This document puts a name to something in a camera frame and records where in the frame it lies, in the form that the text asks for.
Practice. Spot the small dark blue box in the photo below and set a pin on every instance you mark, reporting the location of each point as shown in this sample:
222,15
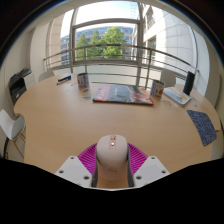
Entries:
64,79

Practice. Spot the black cylindrical bottle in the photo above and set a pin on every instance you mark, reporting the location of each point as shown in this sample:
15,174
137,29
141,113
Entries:
189,83

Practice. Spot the small light blue card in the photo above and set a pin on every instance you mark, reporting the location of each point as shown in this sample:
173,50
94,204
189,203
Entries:
86,96

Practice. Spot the red cover magazine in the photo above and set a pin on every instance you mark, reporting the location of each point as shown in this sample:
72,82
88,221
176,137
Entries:
121,94

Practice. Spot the pale pink computer mouse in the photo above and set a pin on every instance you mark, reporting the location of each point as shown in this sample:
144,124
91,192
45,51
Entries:
112,158

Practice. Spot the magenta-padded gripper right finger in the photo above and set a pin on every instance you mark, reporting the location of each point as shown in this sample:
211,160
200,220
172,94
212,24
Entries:
151,170

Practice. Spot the white chair with wooden legs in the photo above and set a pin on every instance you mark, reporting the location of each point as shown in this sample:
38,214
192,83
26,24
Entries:
11,125

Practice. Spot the light blue illustrated book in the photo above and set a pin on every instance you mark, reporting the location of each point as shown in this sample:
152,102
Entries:
178,96

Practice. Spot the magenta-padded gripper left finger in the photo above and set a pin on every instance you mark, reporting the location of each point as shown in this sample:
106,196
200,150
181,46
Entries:
71,170

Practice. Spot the black and white printer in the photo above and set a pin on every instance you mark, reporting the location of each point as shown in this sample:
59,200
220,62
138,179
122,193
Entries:
18,85

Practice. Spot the blue patterned mouse pad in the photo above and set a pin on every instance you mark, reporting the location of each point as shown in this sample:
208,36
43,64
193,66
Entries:
202,126

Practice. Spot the metal balcony railing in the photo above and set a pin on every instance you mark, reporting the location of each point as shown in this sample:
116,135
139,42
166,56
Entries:
116,45

